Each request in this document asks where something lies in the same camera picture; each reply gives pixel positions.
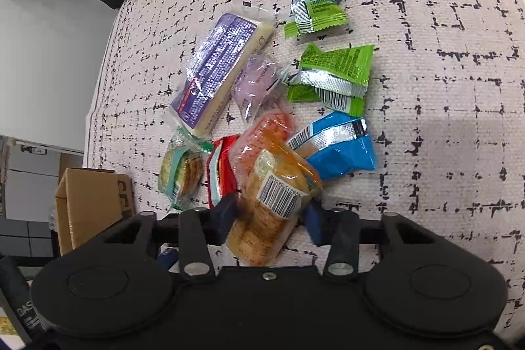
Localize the green snack packet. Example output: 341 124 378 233
284 0 348 39
286 44 375 118

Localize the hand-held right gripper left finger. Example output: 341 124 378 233
100 194 239 284

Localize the purple label cake packet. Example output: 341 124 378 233
169 3 276 137

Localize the pink snack packet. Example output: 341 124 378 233
262 110 297 133

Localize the lilac translucent snack packet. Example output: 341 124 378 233
232 52 288 125

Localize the red snack packet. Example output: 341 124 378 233
205 134 241 209

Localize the grey drawer cabinet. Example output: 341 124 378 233
0 134 85 256

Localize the orange biscuit packet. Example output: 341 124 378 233
226 115 325 268

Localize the white black-patterned bedspread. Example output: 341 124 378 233
82 0 525 350

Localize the teal sandwich biscuit packet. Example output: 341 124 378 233
158 126 214 211

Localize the cardboard box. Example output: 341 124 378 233
54 167 136 256

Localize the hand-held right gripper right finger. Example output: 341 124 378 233
304 200 450 282

